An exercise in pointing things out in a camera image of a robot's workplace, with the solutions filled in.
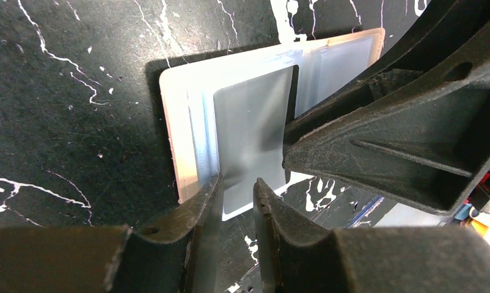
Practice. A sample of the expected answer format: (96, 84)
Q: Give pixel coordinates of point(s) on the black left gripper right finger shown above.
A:
(297, 255)

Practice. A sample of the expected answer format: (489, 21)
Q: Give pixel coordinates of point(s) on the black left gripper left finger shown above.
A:
(175, 253)

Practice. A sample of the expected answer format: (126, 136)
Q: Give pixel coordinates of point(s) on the beige card holder wallet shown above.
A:
(187, 91)

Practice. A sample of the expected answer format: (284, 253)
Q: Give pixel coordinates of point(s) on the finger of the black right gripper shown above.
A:
(424, 142)
(442, 28)

